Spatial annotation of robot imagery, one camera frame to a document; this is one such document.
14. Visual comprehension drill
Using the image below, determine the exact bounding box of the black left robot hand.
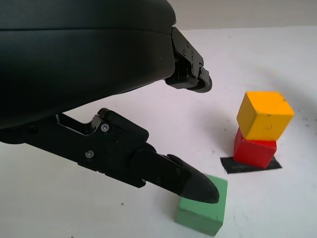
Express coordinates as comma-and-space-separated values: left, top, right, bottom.
0, 0, 220, 205

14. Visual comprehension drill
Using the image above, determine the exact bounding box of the yellow wooden block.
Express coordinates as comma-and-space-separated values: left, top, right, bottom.
236, 91, 295, 141

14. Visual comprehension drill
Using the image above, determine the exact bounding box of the green wooden block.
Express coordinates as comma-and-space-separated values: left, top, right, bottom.
174, 174, 228, 236

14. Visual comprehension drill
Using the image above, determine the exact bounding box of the red wooden block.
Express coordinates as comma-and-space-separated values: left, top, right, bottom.
233, 128, 277, 170

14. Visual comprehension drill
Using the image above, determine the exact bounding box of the black tape strip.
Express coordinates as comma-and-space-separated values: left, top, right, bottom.
220, 156, 283, 175

